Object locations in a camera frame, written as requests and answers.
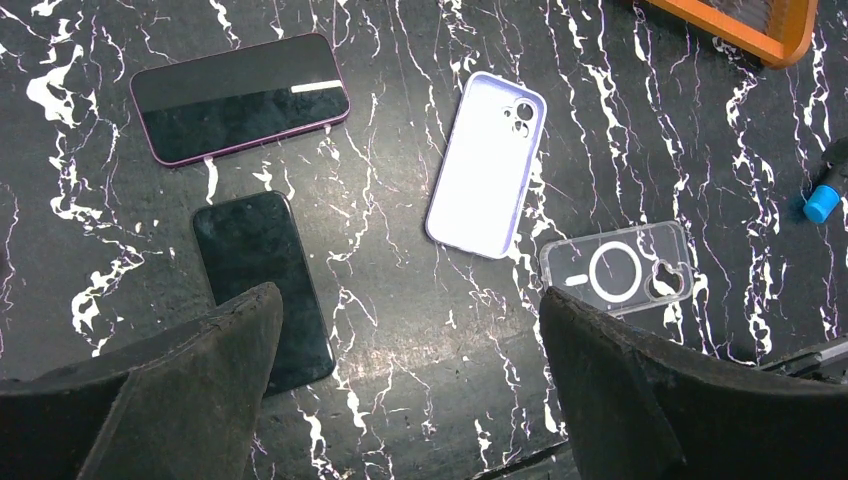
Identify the blue-capped black marker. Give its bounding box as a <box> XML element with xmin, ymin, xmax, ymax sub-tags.
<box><xmin>803</xmin><ymin>137</ymin><xmax>847</xmax><ymax>224</ymax></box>

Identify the orange wooden shelf rack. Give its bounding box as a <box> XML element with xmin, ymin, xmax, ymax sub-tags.
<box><xmin>650</xmin><ymin>0</ymin><xmax>819</xmax><ymax>69</ymax></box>

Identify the lilac phone case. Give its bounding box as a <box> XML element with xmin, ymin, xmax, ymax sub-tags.
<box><xmin>425</xmin><ymin>71</ymin><xmax>547</xmax><ymax>259</ymax></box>

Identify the purple-edged smartphone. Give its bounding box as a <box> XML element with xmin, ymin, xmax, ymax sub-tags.
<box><xmin>130</xmin><ymin>33</ymin><xmax>350</xmax><ymax>167</ymax></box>

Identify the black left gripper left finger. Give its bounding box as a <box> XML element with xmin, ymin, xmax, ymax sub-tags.
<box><xmin>1</xmin><ymin>283</ymin><xmax>284</xmax><ymax>479</ymax></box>

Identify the black smartphone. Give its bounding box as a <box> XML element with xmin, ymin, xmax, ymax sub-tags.
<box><xmin>191</xmin><ymin>191</ymin><xmax>336</xmax><ymax>397</ymax></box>

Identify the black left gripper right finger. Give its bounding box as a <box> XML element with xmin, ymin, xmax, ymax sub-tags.
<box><xmin>539</xmin><ymin>287</ymin><xmax>847</xmax><ymax>479</ymax></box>

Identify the clear magsafe phone case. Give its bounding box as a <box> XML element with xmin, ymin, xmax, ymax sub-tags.
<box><xmin>539</xmin><ymin>221</ymin><xmax>693</xmax><ymax>317</ymax></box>

